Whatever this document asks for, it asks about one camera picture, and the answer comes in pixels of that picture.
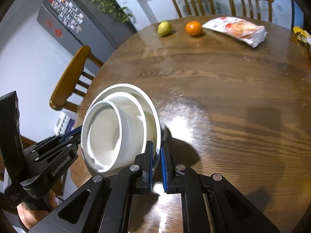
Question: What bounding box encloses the white deep bowl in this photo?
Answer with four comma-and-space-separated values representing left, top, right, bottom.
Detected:
81, 97, 147, 173

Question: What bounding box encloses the white shallow plate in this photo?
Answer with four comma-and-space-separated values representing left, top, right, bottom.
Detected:
85, 83, 162, 176

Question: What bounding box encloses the person's left hand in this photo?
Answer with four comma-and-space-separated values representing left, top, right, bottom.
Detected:
17, 190, 58, 232

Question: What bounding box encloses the wooden chair left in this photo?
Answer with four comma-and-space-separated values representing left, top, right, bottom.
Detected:
49, 45, 104, 113

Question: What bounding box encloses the grey refrigerator with magnets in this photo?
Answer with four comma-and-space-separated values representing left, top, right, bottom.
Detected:
37, 0, 136, 62

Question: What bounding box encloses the green pear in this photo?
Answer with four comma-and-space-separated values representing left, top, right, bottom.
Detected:
157, 21, 172, 37

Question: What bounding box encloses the orange tangerine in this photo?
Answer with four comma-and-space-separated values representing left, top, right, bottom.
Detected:
186, 21, 202, 37

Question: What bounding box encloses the white pink snack bag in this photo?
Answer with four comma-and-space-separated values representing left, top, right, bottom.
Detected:
202, 16, 267, 48

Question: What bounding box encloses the yellow snack packet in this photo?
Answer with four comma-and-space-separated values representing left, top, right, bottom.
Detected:
293, 26, 311, 49

